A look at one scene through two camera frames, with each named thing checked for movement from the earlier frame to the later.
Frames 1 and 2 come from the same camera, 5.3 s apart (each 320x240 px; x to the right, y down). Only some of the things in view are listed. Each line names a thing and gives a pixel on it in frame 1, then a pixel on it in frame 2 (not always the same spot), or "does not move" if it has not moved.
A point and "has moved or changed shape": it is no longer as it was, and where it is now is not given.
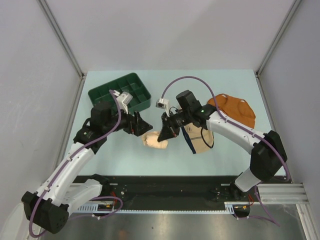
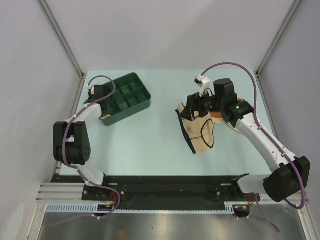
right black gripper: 169,130 to 194,104
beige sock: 150,139 has moved or changed shape
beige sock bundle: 201,140 does not move
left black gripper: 135,125 to 107,112
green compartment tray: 141,97 does not move
